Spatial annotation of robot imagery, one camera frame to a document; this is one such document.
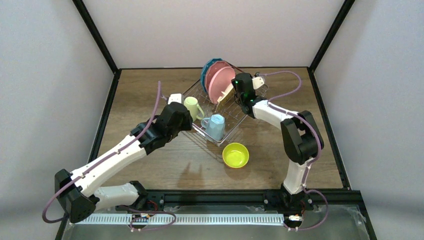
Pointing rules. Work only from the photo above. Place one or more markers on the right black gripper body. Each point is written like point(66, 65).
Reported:
point(240, 84)

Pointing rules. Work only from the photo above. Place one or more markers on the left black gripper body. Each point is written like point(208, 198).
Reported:
point(185, 114)

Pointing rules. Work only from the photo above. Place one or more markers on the light green mug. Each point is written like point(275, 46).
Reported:
point(192, 104)

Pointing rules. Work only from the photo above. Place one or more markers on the light blue mug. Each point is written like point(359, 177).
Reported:
point(214, 127)

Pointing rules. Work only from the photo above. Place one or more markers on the pink polka dot plate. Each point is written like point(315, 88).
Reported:
point(213, 70)

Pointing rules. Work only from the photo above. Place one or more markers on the blue polka dot plate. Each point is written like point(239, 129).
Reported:
point(204, 72)

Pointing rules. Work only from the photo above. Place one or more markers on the yellow-green bowl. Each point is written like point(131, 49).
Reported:
point(235, 155)

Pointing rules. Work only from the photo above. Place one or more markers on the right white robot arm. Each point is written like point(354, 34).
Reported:
point(302, 141)

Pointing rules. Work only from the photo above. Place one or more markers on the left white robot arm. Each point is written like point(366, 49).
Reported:
point(80, 192)

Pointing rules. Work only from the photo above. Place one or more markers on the metal wire dish rack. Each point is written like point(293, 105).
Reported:
point(231, 111)

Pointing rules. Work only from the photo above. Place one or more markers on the black aluminium frame rail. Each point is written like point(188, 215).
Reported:
point(243, 197)

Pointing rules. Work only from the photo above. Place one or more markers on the white slotted cable duct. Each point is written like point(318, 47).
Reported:
point(262, 219)

